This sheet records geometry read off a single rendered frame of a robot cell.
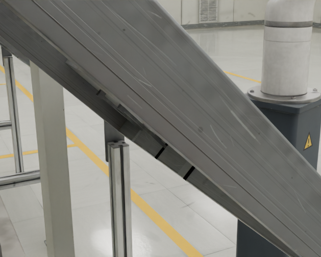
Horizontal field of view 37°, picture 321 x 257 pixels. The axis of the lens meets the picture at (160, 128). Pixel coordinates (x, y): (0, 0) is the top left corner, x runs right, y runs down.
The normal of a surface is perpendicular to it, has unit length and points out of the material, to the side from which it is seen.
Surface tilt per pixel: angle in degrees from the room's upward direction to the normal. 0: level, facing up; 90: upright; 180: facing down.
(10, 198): 0
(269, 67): 90
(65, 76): 90
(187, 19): 90
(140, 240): 0
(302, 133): 90
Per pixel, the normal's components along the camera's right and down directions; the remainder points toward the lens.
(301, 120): 0.74, 0.19
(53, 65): 0.44, 0.26
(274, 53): -0.67, 0.23
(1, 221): -0.01, -0.95
